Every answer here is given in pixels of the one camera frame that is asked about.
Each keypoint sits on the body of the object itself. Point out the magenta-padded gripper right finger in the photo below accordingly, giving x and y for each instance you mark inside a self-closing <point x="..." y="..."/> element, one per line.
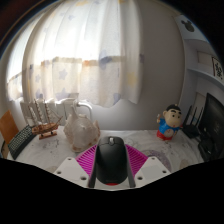
<point x="137" y="160"/>

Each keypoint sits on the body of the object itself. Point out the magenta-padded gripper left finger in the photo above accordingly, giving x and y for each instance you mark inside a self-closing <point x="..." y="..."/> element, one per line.
<point x="85" y="160"/>

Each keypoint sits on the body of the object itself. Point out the black computer mouse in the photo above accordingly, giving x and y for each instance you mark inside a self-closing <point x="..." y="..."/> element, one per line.
<point x="111" y="160"/>

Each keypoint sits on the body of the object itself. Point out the large white conch shell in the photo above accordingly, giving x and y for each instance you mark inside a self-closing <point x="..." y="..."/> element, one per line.
<point x="81" y="133"/>

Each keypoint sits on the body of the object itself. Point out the white printed tablecloth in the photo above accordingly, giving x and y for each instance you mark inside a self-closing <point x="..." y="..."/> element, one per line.
<point x="50" y="150"/>

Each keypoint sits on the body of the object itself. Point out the cartoon boy figurine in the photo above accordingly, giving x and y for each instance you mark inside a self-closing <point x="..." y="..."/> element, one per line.
<point x="169" y="125"/>

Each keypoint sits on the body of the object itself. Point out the wooden model sailing ship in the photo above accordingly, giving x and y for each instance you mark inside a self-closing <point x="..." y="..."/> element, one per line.
<point x="46" y="128"/>

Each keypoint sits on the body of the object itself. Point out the white radiator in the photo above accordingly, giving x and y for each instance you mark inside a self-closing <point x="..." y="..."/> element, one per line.
<point x="61" y="111"/>

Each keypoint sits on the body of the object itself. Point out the black router with antennas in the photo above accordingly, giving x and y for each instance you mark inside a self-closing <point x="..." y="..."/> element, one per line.
<point x="191" y="130"/>

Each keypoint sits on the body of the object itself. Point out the black keyboard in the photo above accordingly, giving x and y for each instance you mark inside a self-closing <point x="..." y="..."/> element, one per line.
<point x="20" y="140"/>

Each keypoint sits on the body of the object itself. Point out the black monitor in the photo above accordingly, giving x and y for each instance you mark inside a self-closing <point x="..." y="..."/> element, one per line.
<point x="213" y="123"/>

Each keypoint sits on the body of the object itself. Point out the wooden chair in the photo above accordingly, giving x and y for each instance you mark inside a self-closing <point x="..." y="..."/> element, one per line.
<point x="7" y="126"/>

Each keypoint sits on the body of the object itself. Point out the white star-print curtain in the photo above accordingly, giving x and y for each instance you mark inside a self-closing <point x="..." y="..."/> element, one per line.
<point x="83" y="50"/>

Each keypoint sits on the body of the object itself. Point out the white wall shelf unit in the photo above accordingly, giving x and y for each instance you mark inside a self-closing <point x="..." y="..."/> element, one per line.
<point x="200" y="56"/>

